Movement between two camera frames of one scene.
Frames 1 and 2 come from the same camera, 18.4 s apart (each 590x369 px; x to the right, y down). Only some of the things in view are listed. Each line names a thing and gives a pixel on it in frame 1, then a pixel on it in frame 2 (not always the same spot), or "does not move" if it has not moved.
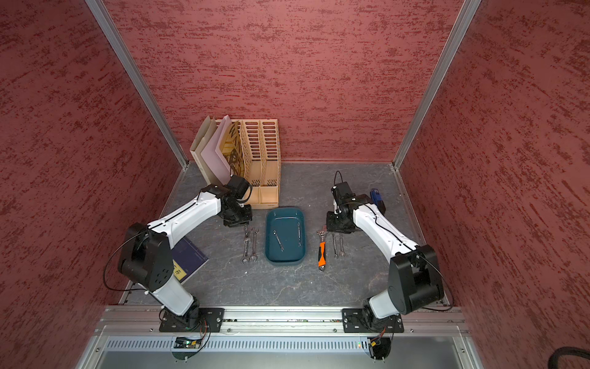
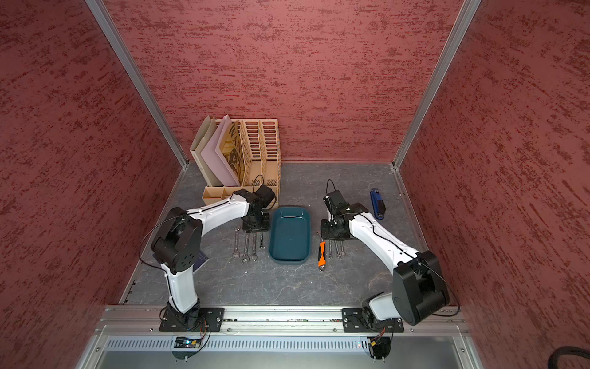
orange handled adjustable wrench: (322, 249) does not move
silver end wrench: (246, 240) does not move
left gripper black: (245, 220) to (265, 226)
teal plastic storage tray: (285, 236) does not move
